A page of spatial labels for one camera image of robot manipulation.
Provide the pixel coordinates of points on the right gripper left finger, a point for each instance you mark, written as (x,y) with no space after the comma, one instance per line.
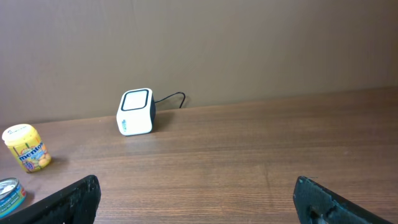
(74,204)

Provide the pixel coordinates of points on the round tin can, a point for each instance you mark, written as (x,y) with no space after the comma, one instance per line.
(12,195)

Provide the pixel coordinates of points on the yellow mentos gum bottle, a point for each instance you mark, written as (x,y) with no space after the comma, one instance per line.
(28,148)

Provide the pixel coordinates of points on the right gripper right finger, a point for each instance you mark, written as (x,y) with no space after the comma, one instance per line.
(315,203)

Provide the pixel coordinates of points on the white barcode scanner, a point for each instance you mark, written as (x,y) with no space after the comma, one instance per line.
(136,112)

